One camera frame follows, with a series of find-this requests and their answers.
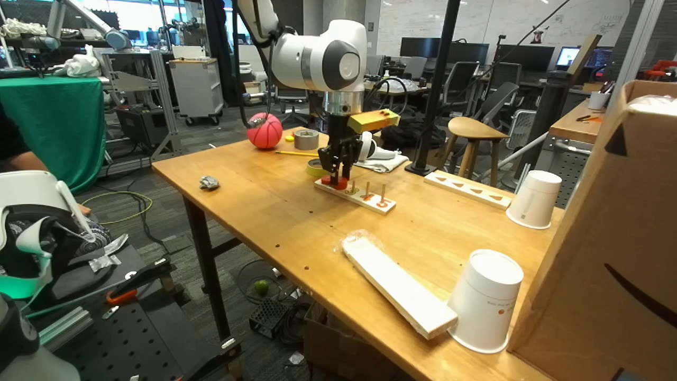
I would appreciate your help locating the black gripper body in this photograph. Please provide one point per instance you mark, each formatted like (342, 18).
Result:
(342, 134)

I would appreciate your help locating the large cardboard box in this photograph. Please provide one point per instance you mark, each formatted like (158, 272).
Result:
(607, 233)

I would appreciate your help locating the black table leg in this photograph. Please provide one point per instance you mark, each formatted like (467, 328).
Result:
(203, 266)

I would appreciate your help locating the green table cloth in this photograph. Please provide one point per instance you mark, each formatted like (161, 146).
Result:
(64, 118)

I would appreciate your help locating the black pole stand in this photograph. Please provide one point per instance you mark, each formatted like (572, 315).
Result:
(439, 84)

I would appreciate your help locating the white paper cup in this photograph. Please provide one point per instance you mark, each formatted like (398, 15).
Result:
(535, 201)
(488, 302)

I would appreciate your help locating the white foam board in plastic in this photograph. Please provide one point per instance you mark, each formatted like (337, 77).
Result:
(398, 285)

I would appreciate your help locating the grey metal shelf cart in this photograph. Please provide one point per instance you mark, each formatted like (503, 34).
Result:
(131, 82)

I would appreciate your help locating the grey duct tape roll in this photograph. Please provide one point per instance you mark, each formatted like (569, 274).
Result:
(306, 139)

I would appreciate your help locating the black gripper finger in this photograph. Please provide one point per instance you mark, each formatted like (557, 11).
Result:
(330, 161)
(353, 161)

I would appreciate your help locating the small black object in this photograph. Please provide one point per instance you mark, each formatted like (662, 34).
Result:
(211, 182)

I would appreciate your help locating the black perforated plate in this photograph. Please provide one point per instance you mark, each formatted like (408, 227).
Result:
(141, 339)

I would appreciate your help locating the yellow-green tape roll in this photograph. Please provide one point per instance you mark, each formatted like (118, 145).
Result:
(314, 170)

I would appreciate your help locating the white peg board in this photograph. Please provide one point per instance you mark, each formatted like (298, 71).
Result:
(367, 200)

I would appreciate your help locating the blue lit screen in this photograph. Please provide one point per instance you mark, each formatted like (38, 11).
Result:
(568, 56)

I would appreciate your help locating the pink toy basketball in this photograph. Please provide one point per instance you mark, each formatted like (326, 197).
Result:
(265, 132)

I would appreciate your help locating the small green ball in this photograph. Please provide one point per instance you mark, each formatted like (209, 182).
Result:
(261, 288)

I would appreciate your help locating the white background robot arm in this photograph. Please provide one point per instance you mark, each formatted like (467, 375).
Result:
(106, 33)

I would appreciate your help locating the white foam packing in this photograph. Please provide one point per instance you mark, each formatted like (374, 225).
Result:
(657, 106)

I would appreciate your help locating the red round block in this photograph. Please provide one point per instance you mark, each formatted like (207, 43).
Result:
(339, 186)

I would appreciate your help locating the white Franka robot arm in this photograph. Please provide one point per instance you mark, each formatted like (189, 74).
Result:
(304, 60)

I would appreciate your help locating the round wooden stool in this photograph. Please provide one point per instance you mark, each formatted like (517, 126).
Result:
(473, 127)

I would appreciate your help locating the long wooden slotted strip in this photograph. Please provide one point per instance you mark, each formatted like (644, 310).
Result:
(468, 188)

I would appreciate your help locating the person in black shirt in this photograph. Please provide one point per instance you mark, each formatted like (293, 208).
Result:
(12, 139)

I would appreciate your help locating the wooden top workbench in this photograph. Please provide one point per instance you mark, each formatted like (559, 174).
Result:
(574, 126)

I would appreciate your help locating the white wheeled cabinet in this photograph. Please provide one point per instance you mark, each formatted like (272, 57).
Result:
(197, 86)

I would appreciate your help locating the black computer monitor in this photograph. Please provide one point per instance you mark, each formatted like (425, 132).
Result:
(420, 47)
(525, 56)
(470, 54)

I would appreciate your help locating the white paper sheet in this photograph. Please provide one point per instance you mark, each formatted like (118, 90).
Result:
(389, 161)

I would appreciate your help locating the white mug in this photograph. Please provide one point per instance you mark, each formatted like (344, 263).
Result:
(369, 148)

